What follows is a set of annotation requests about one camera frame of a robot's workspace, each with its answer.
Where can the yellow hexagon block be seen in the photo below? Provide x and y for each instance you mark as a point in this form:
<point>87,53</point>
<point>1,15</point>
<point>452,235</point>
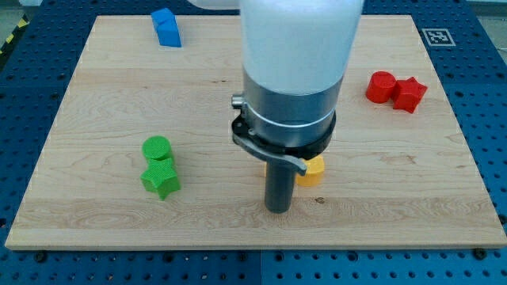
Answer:
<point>314,174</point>

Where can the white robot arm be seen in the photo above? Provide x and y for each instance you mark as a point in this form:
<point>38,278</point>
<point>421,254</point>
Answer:
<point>294,56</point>

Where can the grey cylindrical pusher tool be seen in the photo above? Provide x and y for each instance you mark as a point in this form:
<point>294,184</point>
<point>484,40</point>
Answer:
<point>283,163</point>

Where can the green cylinder block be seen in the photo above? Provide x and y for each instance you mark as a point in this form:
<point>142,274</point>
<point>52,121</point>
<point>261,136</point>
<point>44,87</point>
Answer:
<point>157,148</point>

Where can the green star block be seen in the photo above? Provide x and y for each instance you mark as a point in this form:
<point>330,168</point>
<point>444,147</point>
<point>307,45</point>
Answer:
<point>160,177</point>

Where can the wooden board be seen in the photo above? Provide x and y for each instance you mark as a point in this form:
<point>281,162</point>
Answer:
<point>393,179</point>

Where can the blue block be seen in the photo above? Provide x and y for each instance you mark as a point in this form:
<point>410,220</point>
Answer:
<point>165,25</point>

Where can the red cylinder block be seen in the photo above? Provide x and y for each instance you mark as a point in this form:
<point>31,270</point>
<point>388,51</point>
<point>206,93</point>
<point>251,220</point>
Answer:
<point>380,87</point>

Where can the red star block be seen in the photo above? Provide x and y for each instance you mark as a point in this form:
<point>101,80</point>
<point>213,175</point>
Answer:
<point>408,94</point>

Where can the fiducial marker tag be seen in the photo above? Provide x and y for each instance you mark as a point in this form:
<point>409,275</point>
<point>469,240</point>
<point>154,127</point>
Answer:
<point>438,37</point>

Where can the black yellow hazard tape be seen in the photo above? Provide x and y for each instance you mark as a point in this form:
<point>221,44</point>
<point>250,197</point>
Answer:
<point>15,36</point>

